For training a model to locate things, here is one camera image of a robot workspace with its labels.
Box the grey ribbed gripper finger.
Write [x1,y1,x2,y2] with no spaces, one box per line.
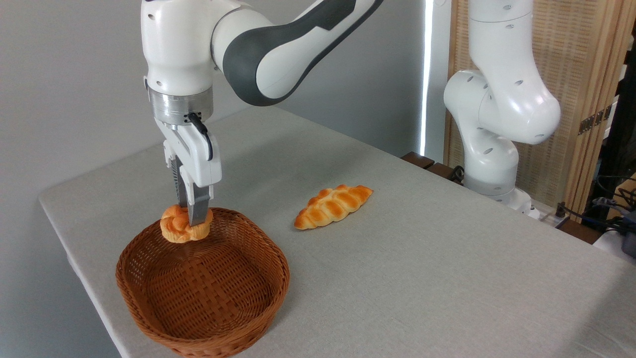
[168,154,189,209]
[179,167,215,228]

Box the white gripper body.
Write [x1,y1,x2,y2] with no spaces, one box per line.
[155,118,223,189]

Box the round knotted bread bun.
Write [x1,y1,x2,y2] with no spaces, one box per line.
[160,204,214,244]

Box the brown woven wicker basket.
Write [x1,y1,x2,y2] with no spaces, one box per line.
[115,207,291,358]

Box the long braided bread loaf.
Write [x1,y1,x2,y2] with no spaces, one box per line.
[294,184,374,230]

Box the dark brown wooden block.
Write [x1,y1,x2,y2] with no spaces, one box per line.
[427,163,464,182]
[400,152,436,170]
[556,219,603,245]

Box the grey tablecloth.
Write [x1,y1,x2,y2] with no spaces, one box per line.
[39,105,636,358]

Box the dark metal screen hinge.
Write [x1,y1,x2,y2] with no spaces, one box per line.
[578,104,613,136]

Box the blue grey box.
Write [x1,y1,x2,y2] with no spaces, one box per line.
[621,211,636,259]

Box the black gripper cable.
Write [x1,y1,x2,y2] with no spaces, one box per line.
[187,113,214,162]

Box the black cable bundle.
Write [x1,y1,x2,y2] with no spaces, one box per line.
[554,174,636,235]

